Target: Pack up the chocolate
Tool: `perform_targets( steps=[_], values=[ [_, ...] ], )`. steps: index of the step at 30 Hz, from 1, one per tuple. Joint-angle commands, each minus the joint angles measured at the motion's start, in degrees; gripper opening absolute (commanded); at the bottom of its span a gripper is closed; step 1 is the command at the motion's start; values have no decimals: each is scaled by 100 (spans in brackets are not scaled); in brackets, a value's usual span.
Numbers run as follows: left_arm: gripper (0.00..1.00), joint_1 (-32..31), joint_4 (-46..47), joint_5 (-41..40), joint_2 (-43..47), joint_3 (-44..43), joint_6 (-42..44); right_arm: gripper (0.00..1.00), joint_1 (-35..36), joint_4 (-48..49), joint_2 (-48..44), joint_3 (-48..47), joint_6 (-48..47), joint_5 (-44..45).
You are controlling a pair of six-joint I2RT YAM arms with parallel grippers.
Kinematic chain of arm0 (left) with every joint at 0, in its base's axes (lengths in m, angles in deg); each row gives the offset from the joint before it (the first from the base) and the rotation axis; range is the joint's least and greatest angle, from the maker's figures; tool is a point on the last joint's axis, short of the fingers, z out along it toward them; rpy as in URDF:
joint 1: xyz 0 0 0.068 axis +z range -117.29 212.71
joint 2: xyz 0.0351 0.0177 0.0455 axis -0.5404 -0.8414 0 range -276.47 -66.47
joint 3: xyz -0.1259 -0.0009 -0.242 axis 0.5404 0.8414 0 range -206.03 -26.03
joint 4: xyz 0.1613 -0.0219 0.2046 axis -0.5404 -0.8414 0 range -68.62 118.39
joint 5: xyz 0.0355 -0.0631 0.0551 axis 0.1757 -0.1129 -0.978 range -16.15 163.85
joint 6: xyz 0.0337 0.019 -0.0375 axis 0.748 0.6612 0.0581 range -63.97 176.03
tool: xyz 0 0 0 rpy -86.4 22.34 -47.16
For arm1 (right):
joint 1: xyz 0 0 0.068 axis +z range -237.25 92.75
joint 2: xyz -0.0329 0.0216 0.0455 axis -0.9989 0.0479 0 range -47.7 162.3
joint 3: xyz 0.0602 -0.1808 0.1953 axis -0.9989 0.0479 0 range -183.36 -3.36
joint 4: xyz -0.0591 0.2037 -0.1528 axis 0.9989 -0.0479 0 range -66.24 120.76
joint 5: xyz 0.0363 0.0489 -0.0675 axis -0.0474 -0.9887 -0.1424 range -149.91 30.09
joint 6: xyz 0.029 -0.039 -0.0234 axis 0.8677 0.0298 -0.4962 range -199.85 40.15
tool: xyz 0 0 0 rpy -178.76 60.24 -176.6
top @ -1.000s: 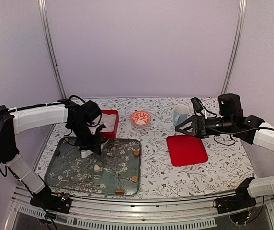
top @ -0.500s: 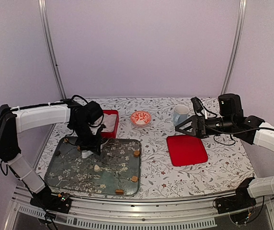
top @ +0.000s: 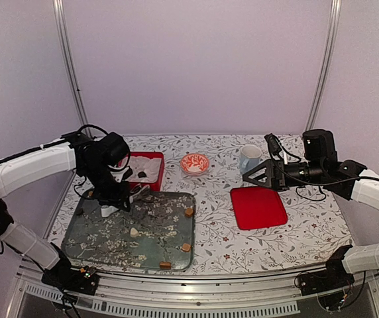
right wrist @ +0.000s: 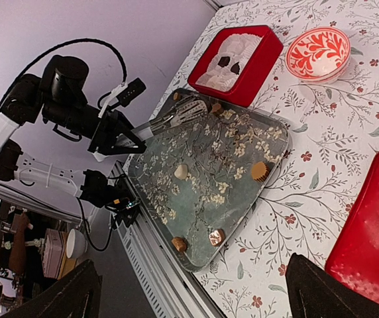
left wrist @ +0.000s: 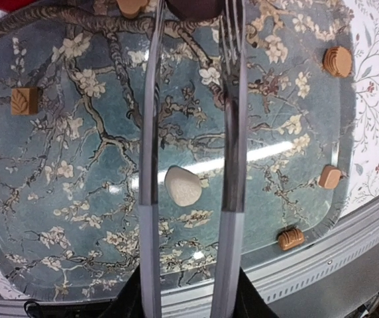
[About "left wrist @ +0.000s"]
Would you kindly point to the blue floral glass tray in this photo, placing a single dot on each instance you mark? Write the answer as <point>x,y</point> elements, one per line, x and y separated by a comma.
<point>69,221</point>

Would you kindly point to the caramel square chocolate right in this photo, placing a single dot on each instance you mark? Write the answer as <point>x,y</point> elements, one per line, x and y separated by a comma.
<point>329,178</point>

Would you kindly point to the square caramel leaf chocolate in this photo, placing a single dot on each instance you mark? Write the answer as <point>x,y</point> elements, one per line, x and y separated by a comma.
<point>24,101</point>

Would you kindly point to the caramel log chocolate bottom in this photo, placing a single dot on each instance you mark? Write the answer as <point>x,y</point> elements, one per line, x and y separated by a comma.
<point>290,239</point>

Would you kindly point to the dark oval chocolate top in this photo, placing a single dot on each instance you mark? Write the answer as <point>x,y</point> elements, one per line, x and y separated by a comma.
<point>195,10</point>

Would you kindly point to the caramel chocolate top centre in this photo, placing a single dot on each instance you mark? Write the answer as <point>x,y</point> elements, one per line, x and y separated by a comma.
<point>131,8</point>

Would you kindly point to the aluminium front rail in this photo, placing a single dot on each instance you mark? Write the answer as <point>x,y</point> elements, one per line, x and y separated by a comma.
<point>353,237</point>

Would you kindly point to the silver tongs white handle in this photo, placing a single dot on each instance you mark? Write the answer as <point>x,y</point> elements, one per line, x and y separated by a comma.
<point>232,34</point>

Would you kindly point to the round ridged caramel chocolate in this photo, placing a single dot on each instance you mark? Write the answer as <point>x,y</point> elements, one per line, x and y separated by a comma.
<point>338,61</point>

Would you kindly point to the white teardrop chocolate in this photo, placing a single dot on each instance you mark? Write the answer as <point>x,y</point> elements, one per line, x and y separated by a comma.
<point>183,186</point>

